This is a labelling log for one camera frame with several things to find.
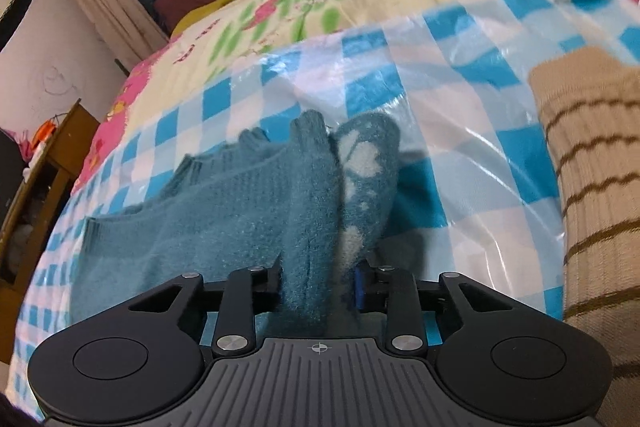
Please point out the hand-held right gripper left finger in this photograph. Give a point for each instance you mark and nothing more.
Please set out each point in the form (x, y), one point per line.
(272, 287)

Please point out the orange item on desk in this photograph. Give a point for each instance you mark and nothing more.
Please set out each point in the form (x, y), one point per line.
(45, 129)

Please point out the beige striped sock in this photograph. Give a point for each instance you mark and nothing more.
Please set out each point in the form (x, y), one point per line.
(600, 182)

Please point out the wooden desk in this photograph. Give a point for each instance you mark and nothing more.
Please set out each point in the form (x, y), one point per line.
(75, 127)

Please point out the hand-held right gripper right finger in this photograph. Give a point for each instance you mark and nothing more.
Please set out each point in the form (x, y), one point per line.
(358, 292)

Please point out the blue checkered plastic sheet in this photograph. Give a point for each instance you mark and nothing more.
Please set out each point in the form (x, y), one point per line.
(475, 157)

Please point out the teal flower-patterned sweater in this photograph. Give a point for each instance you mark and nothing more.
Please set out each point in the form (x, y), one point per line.
(225, 227)

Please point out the pink cloth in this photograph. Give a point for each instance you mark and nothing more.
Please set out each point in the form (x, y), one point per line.
(24, 144)

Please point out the black monitor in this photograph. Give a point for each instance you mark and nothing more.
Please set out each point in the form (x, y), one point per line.
(7, 177)

